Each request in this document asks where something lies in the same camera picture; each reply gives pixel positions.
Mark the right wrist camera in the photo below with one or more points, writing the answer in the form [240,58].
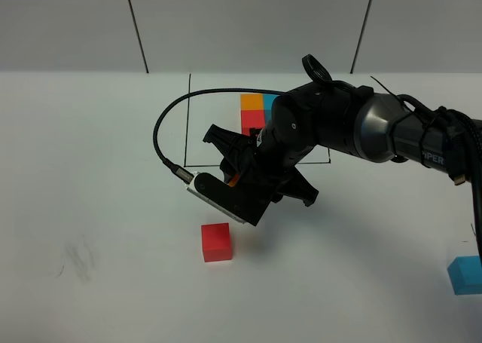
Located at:
[241,203]

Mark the loose blue cube block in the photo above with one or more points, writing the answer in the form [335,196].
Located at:
[466,275]

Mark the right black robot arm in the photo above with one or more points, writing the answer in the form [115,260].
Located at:
[357,121]

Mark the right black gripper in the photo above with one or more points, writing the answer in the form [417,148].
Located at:
[266,159]

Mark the template blue cube block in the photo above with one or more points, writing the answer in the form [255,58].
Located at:
[268,100]

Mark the template red cube block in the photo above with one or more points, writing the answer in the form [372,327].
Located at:
[252,119]

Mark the template orange cube block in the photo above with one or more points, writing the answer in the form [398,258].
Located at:
[251,102]

